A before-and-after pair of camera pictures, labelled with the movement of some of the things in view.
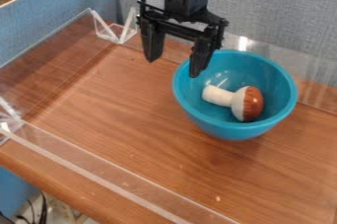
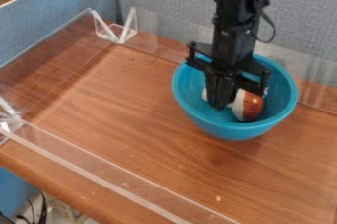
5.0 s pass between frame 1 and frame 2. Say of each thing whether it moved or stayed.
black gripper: moved
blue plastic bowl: stayed
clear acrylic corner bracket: stayed
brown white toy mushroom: stayed
